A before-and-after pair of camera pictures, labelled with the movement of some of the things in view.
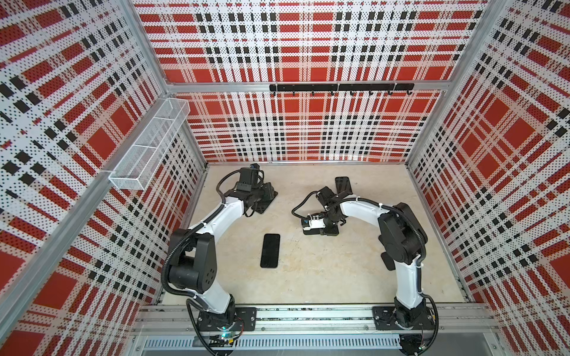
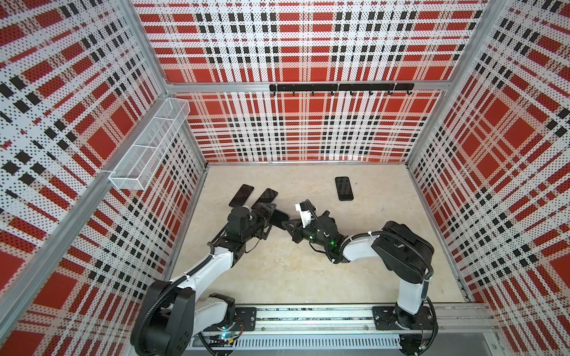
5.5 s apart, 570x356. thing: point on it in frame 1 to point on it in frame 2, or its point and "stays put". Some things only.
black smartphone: [343, 184] stays put
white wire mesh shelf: [136, 169] stays put
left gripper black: [268, 190] to [263, 221]
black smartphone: [270, 251] to [277, 217]
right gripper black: [332, 231] to [296, 231]
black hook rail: [341, 87] stays put
